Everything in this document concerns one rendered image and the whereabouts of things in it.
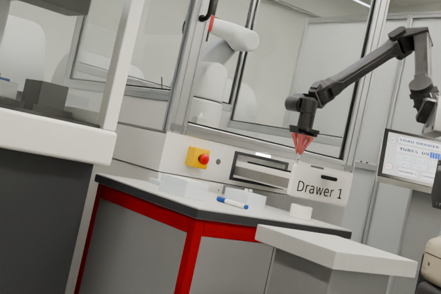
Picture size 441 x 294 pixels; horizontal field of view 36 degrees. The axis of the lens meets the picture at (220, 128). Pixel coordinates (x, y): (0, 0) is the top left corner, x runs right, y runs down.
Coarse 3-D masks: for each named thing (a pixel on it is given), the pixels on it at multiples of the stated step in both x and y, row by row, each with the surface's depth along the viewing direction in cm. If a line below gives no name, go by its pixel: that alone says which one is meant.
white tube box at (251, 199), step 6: (228, 192) 236; (234, 192) 234; (240, 192) 232; (246, 192) 232; (228, 198) 236; (234, 198) 233; (240, 198) 231; (246, 198) 229; (252, 198) 230; (258, 198) 231; (264, 198) 233; (246, 204) 228; (252, 204) 230; (258, 204) 232; (264, 204) 233
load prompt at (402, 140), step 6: (402, 138) 330; (408, 138) 330; (414, 138) 330; (408, 144) 328; (414, 144) 328; (420, 144) 328; (426, 144) 328; (432, 144) 328; (438, 144) 328; (438, 150) 325
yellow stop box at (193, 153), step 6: (192, 150) 246; (198, 150) 246; (204, 150) 247; (186, 156) 248; (192, 156) 245; (198, 156) 246; (186, 162) 247; (192, 162) 245; (198, 162) 246; (204, 168) 248
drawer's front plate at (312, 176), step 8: (296, 168) 236; (304, 168) 238; (312, 168) 240; (296, 176) 236; (304, 176) 238; (312, 176) 241; (320, 176) 243; (336, 176) 248; (344, 176) 251; (288, 184) 236; (296, 184) 236; (304, 184) 239; (312, 184) 241; (320, 184) 244; (328, 184) 246; (336, 184) 249; (344, 184) 251; (288, 192) 236; (296, 192) 237; (304, 192) 239; (320, 192) 244; (336, 192) 249; (344, 192) 252; (320, 200) 245; (328, 200) 247; (336, 200) 250; (344, 200) 252
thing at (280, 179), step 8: (240, 168) 260; (248, 168) 257; (256, 168) 254; (264, 168) 250; (240, 176) 259; (248, 176) 256; (256, 176) 252; (264, 176) 249; (272, 176) 246; (280, 176) 243; (288, 176) 240; (272, 184) 245; (280, 184) 242
